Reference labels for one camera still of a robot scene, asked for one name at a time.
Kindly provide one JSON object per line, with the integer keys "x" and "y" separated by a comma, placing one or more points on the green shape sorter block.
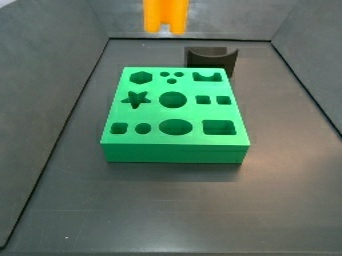
{"x": 174, "y": 115}

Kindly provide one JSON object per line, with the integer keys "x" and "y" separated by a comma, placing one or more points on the orange pronged object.
{"x": 166, "y": 12}

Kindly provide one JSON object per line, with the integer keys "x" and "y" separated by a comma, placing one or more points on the dark grey arch block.
{"x": 212, "y": 57}

